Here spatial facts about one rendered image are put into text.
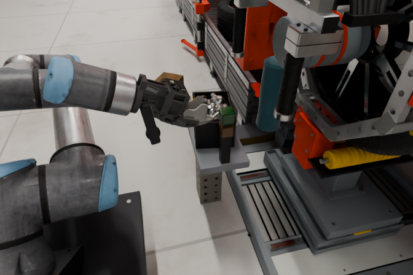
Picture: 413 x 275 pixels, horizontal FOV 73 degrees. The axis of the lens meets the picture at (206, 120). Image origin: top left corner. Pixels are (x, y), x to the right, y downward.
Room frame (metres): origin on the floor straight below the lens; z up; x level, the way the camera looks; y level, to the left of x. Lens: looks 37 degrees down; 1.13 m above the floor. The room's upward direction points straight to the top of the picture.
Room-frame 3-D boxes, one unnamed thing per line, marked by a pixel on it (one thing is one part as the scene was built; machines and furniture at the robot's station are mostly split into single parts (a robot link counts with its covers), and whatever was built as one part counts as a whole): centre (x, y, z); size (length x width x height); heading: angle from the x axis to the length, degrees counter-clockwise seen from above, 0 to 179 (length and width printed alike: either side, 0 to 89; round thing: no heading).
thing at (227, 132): (0.67, -0.06, 0.59); 0.04 x 0.04 x 0.04; 13
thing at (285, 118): (0.52, -0.17, 0.83); 0.04 x 0.04 x 0.16
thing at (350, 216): (0.77, -0.53, 0.32); 0.40 x 0.30 x 0.28; 13
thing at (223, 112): (0.67, -0.06, 0.64); 0.04 x 0.04 x 0.04; 13
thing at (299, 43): (0.53, -0.20, 0.93); 0.09 x 0.05 x 0.05; 103
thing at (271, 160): (0.82, -0.52, 0.13); 0.50 x 0.36 x 0.10; 13
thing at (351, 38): (0.72, -0.30, 0.85); 0.21 x 0.14 x 0.14; 103
